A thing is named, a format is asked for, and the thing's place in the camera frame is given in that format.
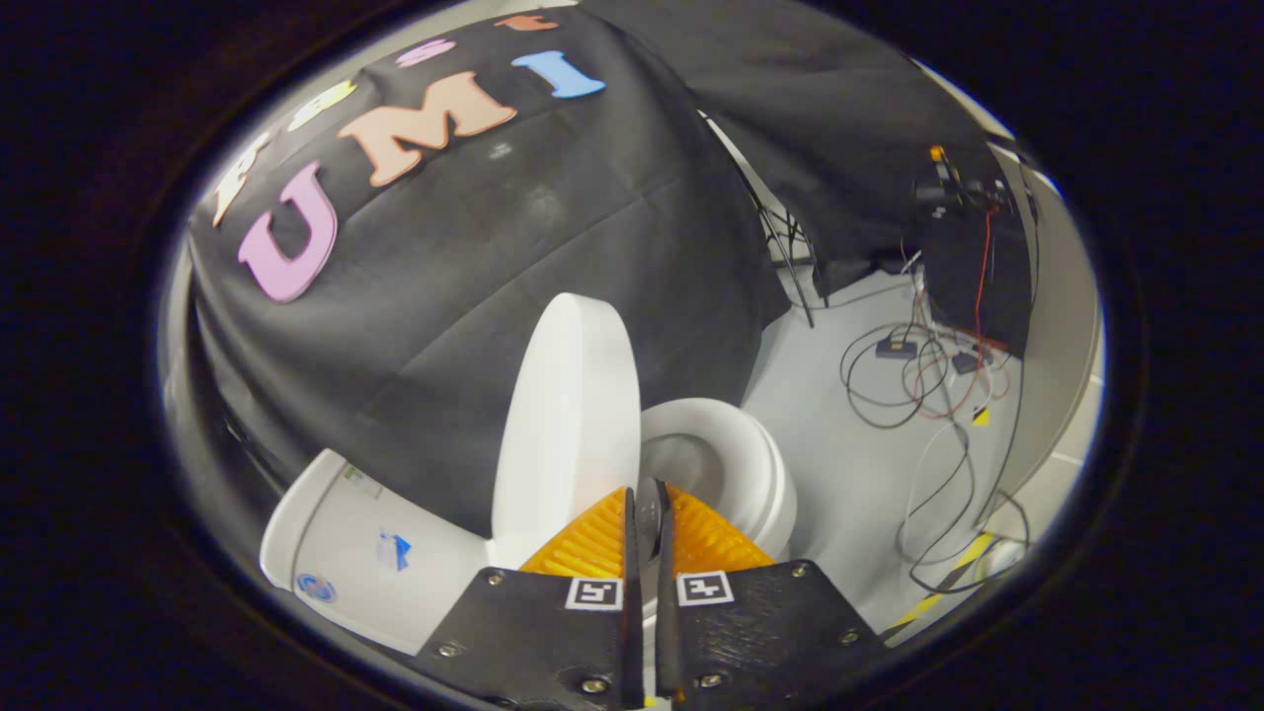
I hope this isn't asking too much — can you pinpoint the black backdrop cloth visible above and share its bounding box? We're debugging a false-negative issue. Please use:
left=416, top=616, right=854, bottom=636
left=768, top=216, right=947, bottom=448
left=188, top=5, right=791, bottom=539
left=583, top=0, right=998, bottom=297

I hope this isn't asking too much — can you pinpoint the black cloth covered stand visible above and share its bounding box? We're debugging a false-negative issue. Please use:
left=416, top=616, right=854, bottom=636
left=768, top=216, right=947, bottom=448
left=913, top=193, right=1033, bottom=358

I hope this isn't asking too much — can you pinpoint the floor cable bundle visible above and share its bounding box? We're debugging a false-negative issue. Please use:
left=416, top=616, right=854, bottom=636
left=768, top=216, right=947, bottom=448
left=839, top=252, right=1033, bottom=598

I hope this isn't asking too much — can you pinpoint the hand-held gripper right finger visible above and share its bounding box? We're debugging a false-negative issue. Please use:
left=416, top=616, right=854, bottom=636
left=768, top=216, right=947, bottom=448
left=654, top=480, right=887, bottom=710

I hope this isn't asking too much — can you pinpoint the yellow black floor tape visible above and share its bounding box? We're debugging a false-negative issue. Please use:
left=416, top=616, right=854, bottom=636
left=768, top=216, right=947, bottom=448
left=879, top=531, right=998, bottom=645

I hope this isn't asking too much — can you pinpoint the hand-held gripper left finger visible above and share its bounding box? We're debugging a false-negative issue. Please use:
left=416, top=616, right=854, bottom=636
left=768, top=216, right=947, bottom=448
left=413, top=484, right=646, bottom=710

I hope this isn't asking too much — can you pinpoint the white toilet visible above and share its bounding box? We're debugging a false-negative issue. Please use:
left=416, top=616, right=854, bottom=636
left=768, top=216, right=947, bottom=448
left=259, top=397, right=799, bottom=658

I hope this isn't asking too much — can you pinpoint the orange black gripper device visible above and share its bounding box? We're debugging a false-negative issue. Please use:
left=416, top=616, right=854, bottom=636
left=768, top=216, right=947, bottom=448
left=913, top=145, right=1013, bottom=213

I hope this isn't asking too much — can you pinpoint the black tripod stand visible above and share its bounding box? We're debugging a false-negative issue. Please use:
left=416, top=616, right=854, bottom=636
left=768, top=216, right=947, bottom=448
left=701, top=111, right=823, bottom=330

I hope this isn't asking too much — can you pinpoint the white toilet lid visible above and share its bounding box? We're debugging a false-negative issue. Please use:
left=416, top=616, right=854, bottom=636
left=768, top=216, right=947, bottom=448
left=491, top=292, right=665, bottom=569

